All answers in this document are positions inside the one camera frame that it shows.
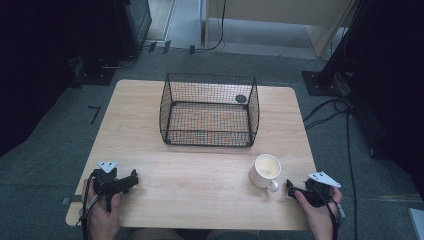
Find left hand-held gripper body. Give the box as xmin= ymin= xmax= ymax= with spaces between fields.
xmin=92 ymin=161 xmax=132 ymax=213

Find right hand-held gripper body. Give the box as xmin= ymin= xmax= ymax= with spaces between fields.
xmin=295 ymin=171 xmax=342 ymax=208

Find white cup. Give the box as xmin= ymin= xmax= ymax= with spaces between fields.
xmin=248 ymin=153 xmax=282 ymax=194

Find black wire mesh basket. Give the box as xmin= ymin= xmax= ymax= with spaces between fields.
xmin=158 ymin=72 xmax=261 ymax=148

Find person's right hand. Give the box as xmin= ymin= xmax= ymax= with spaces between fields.
xmin=294 ymin=187 xmax=343 ymax=240

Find person's left hand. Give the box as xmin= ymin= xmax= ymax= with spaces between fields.
xmin=81 ymin=178 xmax=123 ymax=240

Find black metal stand base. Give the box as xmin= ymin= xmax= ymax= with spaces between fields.
xmin=301 ymin=69 xmax=353 ymax=98
xmin=73 ymin=58 xmax=117 ymax=87

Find white flat object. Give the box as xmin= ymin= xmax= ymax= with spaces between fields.
xmin=407 ymin=207 xmax=424 ymax=240

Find dark curtain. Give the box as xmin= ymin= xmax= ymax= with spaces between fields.
xmin=0 ymin=0 xmax=116 ymax=158
xmin=343 ymin=0 xmax=424 ymax=201

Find black cabinet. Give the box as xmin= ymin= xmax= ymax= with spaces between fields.
xmin=112 ymin=0 xmax=153 ymax=60

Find light wooden furniture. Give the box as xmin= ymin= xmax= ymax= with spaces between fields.
xmin=203 ymin=0 xmax=356 ymax=60

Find right hand-held gripper cable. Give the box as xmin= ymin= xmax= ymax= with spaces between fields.
xmin=312 ymin=186 xmax=346 ymax=240

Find hand-held gripper cable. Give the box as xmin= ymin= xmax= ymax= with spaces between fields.
xmin=312 ymin=186 xmax=346 ymax=240
xmin=76 ymin=170 xmax=102 ymax=240

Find long black floor cable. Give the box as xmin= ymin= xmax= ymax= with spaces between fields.
xmin=345 ymin=108 xmax=359 ymax=240

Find left hand-held gripper cable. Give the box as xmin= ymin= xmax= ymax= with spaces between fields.
xmin=76 ymin=170 xmax=102 ymax=240

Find thin black hanging cable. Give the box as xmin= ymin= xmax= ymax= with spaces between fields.
xmin=192 ymin=0 xmax=228 ymax=54

